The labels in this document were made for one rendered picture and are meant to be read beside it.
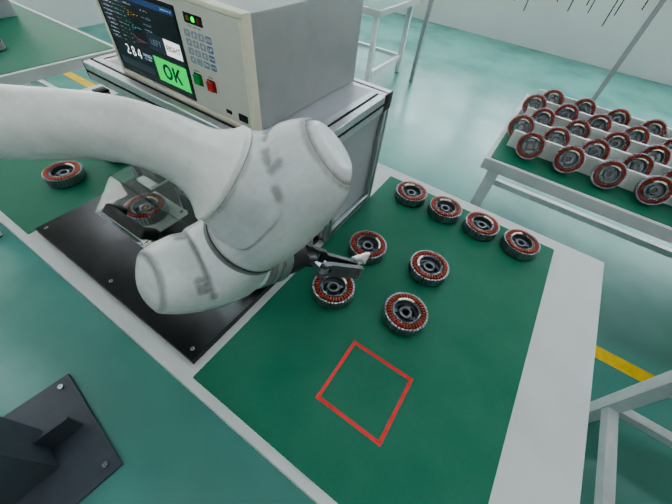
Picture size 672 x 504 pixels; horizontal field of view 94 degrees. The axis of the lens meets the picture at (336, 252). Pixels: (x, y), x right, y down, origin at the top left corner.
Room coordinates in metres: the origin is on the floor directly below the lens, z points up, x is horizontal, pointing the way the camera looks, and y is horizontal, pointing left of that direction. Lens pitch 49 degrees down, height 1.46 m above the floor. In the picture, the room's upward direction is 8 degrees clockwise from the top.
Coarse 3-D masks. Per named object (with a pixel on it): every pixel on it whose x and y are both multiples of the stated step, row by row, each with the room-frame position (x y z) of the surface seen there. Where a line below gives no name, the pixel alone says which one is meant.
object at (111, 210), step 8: (104, 208) 0.37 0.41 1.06; (112, 208) 0.37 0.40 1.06; (120, 208) 0.39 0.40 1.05; (112, 216) 0.36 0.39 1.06; (120, 216) 0.36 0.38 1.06; (128, 216) 0.36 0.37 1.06; (120, 224) 0.35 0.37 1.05; (128, 224) 0.34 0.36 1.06; (136, 224) 0.34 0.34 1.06; (136, 232) 0.33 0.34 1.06; (144, 232) 0.33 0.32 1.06; (152, 232) 0.34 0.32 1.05; (160, 232) 0.35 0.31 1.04
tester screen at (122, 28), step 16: (112, 0) 0.75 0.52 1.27; (128, 0) 0.72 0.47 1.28; (112, 16) 0.76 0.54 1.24; (128, 16) 0.73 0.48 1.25; (144, 16) 0.71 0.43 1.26; (160, 16) 0.68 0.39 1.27; (112, 32) 0.78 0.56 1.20; (128, 32) 0.74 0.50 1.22; (144, 32) 0.72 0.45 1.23; (160, 32) 0.69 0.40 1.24; (176, 32) 0.66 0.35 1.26; (144, 48) 0.72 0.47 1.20; (128, 64) 0.77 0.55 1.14; (176, 64) 0.68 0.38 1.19; (160, 80) 0.71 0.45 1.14
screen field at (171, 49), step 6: (150, 36) 0.71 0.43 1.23; (156, 36) 0.70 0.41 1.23; (150, 42) 0.71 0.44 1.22; (156, 42) 0.70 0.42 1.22; (162, 42) 0.69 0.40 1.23; (168, 42) 0.68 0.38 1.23; (156, 48) 0.70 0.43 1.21; (162, 48) 0.69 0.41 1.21; (168, 48) 0.68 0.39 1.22; (174, 48) 0.67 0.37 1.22; (168, 54) 0.69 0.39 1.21; (174, 54) 0.68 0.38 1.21; (180, 54) 0.67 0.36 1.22; (180, 60) 0.67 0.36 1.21
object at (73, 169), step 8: (48, 168) 0.77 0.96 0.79; (56, 168) 0.78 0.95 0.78; (64, 168) 0.80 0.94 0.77; (72, 168) 0.80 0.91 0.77; (80, 168) 0.79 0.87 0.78; (48, 176) 0.73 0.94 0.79; (56, 176) 0.74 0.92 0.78; (64, 176) 0.74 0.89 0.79; (72, 176) 0.75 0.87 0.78; (80, 176) 0.77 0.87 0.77; (48, 184) 0.72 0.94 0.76; (56, 184) 0.72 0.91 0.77; (64, 184) 0.73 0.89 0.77; (72, 184) 0.74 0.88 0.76
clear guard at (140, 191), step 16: (112, 176) 0.45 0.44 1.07; (128, 176) 0.46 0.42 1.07; (144, 176) 0.47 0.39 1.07; (160, 176) 0.47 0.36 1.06; (112, 192) 0.43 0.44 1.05; (128, 192) 0.42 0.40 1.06; (144, 192) 0.42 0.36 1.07; (160, 192) 0.43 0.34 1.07; (176, 192) 0.43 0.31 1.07; (128, 208) 0.40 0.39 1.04; (144, 208) 0.39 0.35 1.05; (160, 208) 0.39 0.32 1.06; (176, 208) 0.39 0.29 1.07; (192, 208) 0.40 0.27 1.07; (112, 224) 0.38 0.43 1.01; (144, 224) 0.37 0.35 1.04; (160, 224) 0.36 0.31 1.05; (176, 224) 0.36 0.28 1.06; (144, 240) 0.35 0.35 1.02
